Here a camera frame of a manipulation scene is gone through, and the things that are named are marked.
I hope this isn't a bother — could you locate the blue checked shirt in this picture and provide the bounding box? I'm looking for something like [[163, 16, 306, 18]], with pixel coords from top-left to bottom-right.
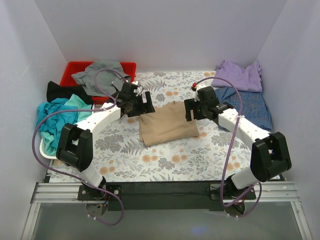
[[215, 87, 273, 131]]

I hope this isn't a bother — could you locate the beige polo shirt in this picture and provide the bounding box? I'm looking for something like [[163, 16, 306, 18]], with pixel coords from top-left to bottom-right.
[[139, 101, 199, 147]]

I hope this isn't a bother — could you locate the white laundry basket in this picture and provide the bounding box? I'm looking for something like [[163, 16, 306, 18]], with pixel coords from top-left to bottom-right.
[[39, 103, 96, 160]]

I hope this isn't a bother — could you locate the aluminium mounting rail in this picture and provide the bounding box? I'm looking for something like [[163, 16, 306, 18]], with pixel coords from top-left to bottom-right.
[[31, 181, 300, 203]]

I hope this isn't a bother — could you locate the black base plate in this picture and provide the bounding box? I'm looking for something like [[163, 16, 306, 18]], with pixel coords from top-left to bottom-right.
[[77, 181, 257, 212]]

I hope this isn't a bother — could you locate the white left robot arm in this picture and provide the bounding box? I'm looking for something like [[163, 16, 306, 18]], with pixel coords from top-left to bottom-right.
[[56, 81, 155, 200]]

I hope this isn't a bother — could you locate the black t shirt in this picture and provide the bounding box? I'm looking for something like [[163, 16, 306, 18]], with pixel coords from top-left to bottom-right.
[[46, 81, 94, 105]]

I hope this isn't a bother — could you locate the blue t shirt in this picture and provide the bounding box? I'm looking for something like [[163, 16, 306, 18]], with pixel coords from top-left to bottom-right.
[[36, 98, 78, 155]]

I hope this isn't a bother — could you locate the grey button shirt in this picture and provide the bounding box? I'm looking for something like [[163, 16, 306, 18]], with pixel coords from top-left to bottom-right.
[[71, 60, 131, 97]]

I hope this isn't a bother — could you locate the red plastic bin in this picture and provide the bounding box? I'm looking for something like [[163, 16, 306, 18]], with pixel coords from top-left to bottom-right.
[[60, 61, 137, 104]]

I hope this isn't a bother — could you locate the mint green t shirt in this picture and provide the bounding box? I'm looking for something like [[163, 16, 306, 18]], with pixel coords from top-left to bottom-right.
[[40, 93, 93, 155]]

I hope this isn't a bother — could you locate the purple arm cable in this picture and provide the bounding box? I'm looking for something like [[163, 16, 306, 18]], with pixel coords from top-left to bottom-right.
[[191, 76, 263, 219], [31, 68, 125, 226]]

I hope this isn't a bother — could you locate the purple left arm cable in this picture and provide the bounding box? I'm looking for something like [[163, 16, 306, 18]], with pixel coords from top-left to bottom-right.
[[31, 68, 125, 226]]

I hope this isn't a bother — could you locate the lavender t shirt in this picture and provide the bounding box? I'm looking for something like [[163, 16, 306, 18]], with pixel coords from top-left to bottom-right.
[[211, 60, 263, 93]]

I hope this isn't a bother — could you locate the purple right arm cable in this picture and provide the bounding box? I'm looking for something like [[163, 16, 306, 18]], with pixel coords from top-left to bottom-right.
[[191, 76, 263, 219]]

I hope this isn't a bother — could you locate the floral table mat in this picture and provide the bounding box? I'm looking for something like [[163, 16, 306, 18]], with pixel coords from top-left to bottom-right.
[[48, 71, 281, 182]]

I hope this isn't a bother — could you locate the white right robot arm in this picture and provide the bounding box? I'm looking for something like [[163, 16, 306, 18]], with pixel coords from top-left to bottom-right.
[[139, 84, 292, 199]]

